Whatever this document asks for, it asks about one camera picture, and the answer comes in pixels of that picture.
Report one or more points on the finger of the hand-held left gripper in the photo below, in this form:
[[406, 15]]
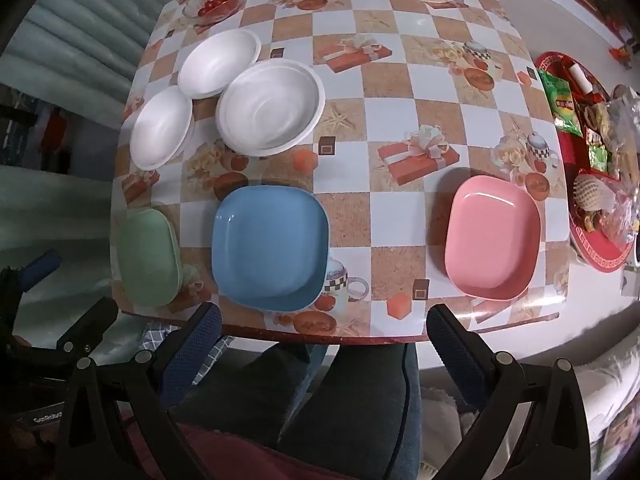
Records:
[[90, 327], [44, 266]]

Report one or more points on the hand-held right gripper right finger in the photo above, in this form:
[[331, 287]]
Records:
[[454, 352]]

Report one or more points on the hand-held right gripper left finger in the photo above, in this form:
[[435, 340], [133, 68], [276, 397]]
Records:
[[192, 355]]

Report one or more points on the grey checked cloth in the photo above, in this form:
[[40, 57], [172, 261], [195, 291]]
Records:
[[150, 337]]

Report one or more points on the person's left leg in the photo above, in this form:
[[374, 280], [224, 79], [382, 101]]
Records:
[[250, 390]]

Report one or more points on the white fluffy cloth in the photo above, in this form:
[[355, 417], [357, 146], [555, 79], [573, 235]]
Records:
[[445, 420]]

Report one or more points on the green square plate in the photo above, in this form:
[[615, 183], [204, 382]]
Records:
[[147, 260]]

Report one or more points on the pink square plate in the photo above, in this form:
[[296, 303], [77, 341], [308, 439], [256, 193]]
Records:
[[492, 240]]

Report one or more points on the blue square plate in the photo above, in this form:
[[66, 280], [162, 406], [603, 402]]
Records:
[[267, 245]]

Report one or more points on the red round tray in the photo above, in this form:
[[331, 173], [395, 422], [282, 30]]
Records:
[[600, 255]]

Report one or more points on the pale green ribbed panel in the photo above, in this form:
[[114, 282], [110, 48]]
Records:
[[75, 50]]

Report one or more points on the checkered printed tablecloth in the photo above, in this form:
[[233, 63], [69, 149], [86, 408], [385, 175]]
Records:
[[390, 125]]

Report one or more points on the clear plastic bag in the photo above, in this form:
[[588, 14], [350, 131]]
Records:
[[627, 160]]

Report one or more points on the white plate at bottom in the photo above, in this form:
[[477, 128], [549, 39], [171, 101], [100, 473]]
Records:
[[270, 107]]

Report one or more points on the green snack packet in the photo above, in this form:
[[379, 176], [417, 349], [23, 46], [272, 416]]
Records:
[[562, 105]]

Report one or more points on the pile of cherry tomatoes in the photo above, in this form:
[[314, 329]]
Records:
[[215, 4]]

